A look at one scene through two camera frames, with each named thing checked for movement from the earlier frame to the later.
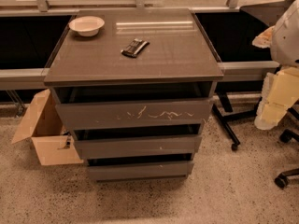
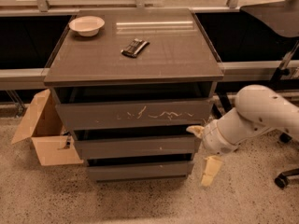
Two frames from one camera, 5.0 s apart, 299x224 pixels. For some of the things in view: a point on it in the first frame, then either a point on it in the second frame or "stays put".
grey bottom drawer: [136, 172] stays put
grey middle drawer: [111, 147] stays put
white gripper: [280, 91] → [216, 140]
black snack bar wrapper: [135, 47] stays put
